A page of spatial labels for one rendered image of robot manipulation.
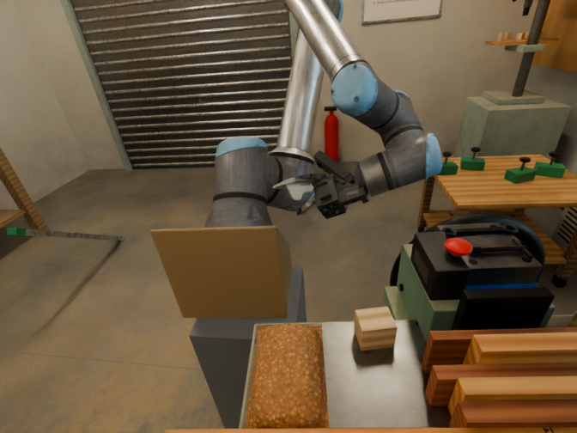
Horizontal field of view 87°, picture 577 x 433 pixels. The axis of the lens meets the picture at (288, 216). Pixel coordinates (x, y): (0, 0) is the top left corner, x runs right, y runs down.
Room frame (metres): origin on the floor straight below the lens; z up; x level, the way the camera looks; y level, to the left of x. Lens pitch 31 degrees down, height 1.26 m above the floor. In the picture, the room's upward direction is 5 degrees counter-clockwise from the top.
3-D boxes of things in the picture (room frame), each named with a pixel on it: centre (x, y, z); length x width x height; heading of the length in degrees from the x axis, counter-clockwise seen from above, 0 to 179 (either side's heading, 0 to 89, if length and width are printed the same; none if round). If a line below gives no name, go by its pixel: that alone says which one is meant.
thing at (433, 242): (0.31, -0.23, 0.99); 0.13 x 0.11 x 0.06; 85
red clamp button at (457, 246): (0.28, -0.20, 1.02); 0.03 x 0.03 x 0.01
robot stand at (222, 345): (0.70, 0.14, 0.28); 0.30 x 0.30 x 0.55; 80
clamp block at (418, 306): (0.30, -0.24, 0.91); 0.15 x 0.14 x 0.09; 85
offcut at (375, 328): (0.26, -0.10, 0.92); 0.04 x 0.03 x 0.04; 91
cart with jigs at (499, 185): (1.39, -1.13, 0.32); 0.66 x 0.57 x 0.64; 81
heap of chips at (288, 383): (0.22, 0.02, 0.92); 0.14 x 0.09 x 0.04; 175
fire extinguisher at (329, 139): (3.02, -0.51, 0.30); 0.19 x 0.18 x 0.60; 170
